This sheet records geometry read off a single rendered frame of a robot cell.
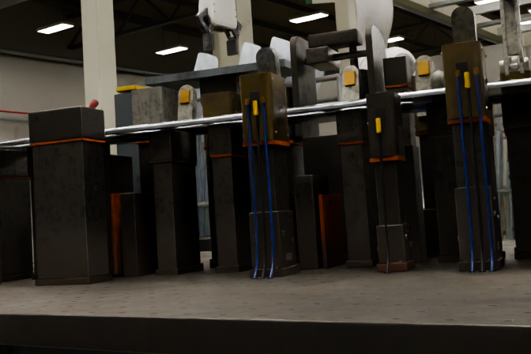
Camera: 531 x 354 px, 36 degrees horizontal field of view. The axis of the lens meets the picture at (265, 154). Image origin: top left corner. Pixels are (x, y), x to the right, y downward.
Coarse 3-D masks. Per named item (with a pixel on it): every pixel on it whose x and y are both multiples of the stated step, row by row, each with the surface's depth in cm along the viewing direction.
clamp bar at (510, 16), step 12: (504, 0) 162; (516, 0) 160; (504, 12) 161; (516, 12) 160; (504, 24) 160; (516, 24) 159; (504, 36) 159; (516, 36) 160; (504, 48) 159; (516, 48) 159; (504, 60) 158
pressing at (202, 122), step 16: (512, 80) 135; (528, 80) 133; (416, 96) 139; (432, 96) 148; (496, 96) 154; (288, 112) 150; (304, 112) 157; (320, 112) 159; (416, 112) 161; (112, 128) 164; (128, 128) 162; (144, 128) 160; (160, 128) 169; (176, 128) 169; (192, 128) 172; (0, 144) 172; (16, 144) 180; (112, 144) 184
